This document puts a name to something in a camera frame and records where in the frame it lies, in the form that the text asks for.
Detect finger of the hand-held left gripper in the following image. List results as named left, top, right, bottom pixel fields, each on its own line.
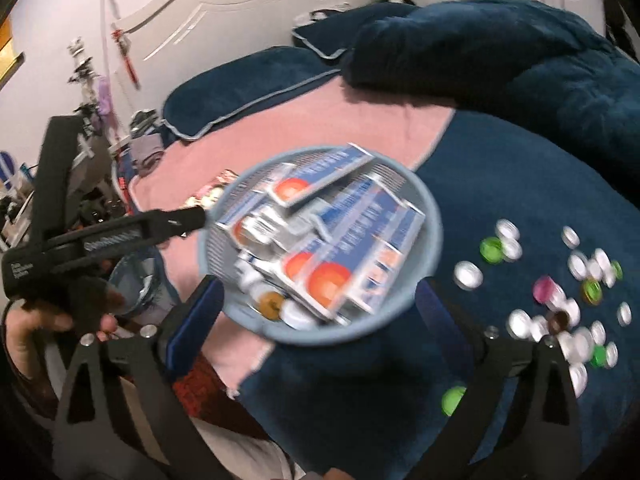
left=75, top=206, right=209, bottom=257

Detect round glass dish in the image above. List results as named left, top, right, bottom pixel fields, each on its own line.
left=107, top=252, right=166, bottom=316

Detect red patterned cloth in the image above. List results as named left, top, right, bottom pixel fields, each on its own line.
left=170, top=350, right=271, bottom=436

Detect pink round jar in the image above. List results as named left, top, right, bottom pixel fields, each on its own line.
left=532, top=276, right=563, bottom=306

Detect dark blue plush blanket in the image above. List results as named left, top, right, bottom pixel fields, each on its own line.
left=227, top=110, right=640, bottom=480

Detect person's left hand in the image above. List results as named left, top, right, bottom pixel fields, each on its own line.
left=2, top=290, right=129, bottom=413

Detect pile of blue orange boxes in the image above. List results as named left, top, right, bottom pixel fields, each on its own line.
left=220, top=142, right=426, bottom=326

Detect scattered white round jars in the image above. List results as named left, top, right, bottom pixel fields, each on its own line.
left=452, top=217, right=633, bottom=396

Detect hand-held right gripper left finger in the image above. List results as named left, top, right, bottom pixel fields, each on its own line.
left=50, top=275, right=236, bottom=480

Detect pink bed sheet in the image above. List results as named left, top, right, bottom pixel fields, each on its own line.
left=117, top=72, right=456, bottom=391

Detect grey cloth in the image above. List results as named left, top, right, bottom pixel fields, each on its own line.
left=127, top=110, right=166, bottom=176

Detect purple hanging ornament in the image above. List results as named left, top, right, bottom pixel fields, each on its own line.
left=97, top=75, right=118, bottom=121

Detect small dark figurines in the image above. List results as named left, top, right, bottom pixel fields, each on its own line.
left=65, top=37, right=101, bottom=111

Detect dark blue rumpled comforter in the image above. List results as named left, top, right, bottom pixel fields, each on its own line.
left=342, top=0, right=640, bottom=191

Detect person's pale clothing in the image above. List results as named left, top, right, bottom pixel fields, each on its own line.
left=120, top=385, right=306, bottom=480

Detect blue round sign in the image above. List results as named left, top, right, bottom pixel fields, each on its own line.
left=0, top=150, right=18, bottom=191

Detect white bed headboard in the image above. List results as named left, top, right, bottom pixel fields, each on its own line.
left=0, top=0, right=608, bottom=171

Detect grey-blue round plastic basket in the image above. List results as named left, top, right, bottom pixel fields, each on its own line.
left=197, top=145, right=445, bottom=378

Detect green round jar brown rim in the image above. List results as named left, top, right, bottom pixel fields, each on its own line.
left=580, top=277, right=605, bottom=306

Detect red hanging toy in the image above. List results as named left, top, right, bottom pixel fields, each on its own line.
left=110, top=22, right=143, bottom=91

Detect dark blue piped pillow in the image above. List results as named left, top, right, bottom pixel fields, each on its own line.
left=161, top=46, right=346, bottom=142
left=291, top=2, right=416, bottom=61

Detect yellow wooden frame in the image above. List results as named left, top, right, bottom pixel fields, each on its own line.
left=0, top=15, right=26, bottom=91

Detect white bottle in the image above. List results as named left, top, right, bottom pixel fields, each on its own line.
left=280, top=305, right=321, bottom=331

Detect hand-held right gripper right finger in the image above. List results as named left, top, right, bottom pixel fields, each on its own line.
left=414, top=277, right=588, bottom=480

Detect colourful printed packet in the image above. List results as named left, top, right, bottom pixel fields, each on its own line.
left=192, top=167, right=241, bottom=208

